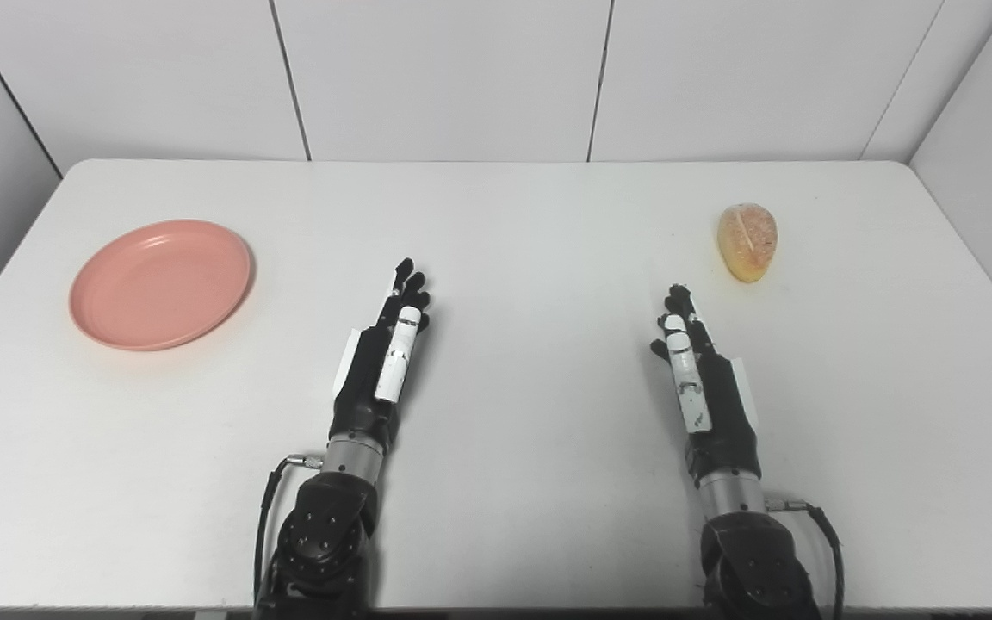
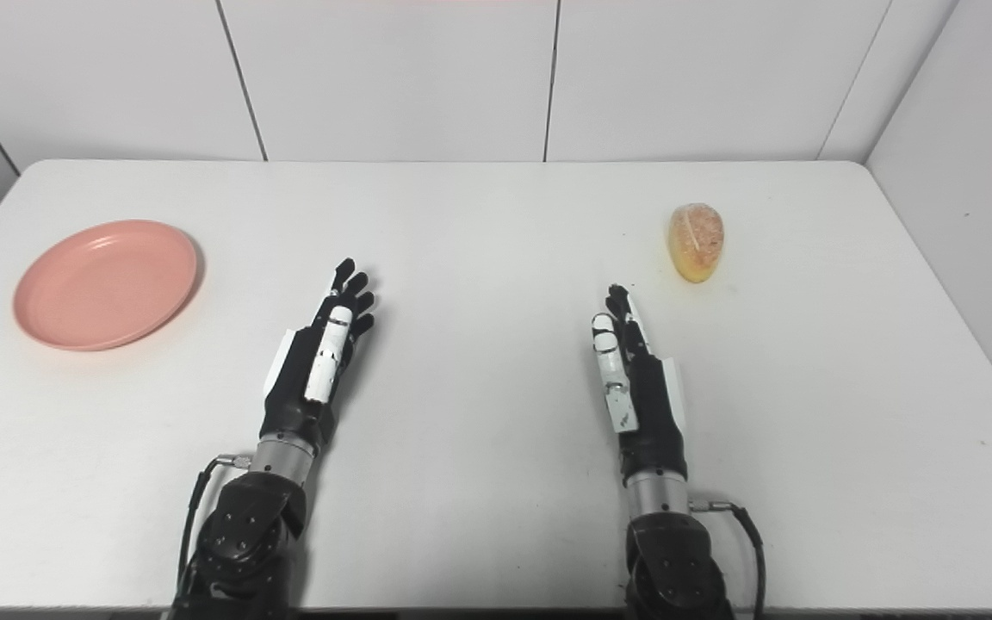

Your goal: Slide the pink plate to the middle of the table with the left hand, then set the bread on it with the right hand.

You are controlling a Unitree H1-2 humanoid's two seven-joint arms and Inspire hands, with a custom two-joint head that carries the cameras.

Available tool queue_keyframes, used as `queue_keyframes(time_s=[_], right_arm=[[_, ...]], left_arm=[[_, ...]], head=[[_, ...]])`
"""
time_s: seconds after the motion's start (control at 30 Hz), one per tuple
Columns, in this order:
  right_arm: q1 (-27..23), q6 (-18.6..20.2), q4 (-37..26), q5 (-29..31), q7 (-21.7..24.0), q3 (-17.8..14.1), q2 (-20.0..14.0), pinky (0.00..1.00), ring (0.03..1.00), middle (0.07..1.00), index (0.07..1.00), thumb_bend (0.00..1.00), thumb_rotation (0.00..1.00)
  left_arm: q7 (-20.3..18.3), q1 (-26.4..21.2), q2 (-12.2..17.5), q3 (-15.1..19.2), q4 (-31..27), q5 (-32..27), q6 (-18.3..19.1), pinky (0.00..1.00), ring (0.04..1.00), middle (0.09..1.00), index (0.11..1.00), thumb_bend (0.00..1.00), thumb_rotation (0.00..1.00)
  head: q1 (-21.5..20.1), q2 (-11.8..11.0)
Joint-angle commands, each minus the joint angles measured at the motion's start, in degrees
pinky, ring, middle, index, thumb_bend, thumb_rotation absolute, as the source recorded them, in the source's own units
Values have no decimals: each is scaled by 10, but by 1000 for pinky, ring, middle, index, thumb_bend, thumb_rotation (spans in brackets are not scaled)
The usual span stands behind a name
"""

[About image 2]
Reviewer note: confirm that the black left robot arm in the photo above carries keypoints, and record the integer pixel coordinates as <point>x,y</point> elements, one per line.
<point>246,534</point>

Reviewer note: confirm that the oval bread roll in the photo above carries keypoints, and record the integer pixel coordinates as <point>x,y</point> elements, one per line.
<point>696,243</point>

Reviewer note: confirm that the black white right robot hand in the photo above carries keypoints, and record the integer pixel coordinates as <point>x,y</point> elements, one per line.
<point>655,413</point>

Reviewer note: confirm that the pink round plate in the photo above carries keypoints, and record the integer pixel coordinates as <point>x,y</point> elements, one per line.
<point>104,284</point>

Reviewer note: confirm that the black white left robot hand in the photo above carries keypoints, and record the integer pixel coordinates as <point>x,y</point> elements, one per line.
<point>294,387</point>

